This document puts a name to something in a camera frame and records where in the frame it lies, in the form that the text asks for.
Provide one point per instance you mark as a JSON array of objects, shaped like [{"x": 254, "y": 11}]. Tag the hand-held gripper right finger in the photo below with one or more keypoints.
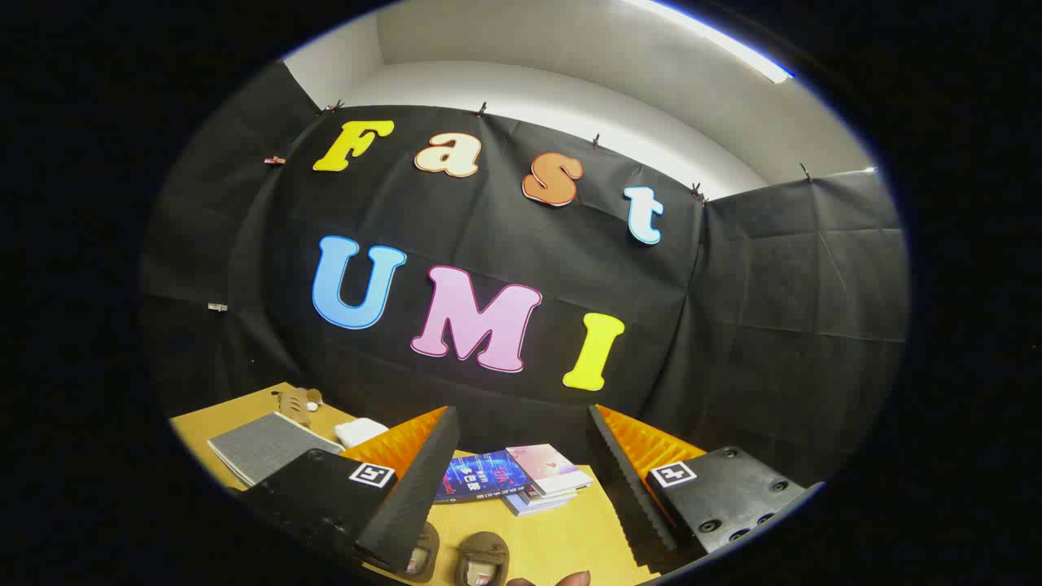
[{"x": 631, "y": 488}]

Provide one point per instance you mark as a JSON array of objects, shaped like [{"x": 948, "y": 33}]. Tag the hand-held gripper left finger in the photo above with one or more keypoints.
[{"x": 411, "y": 488}]

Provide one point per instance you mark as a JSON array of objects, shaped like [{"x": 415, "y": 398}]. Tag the brown suede shoe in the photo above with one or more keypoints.
[
  {"x": 423, "y": 557},
  {"x": 482, "y": 557}
]

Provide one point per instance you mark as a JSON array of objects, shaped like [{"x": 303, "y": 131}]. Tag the fabric storage box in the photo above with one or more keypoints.
[{"x": 260, "y": 448}]

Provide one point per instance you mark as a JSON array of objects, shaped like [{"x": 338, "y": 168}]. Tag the white cloth bundle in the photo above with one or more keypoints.
[{"x": 358, "y": 431}]

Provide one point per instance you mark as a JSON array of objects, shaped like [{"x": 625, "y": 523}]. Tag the pink book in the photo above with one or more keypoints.
[{"x": 547, "y": 468}]

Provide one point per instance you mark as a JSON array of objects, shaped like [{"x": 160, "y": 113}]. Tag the pale blue book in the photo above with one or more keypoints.
[{"x": 533, "y": 505}]

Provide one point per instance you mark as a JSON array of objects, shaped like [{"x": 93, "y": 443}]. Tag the brown striped plush toy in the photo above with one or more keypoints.
[{"x": 295, "y": 404}]

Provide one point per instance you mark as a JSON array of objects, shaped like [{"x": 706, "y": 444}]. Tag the black backdrop cloth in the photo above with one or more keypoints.
[{"x": 733, "y": 325}]

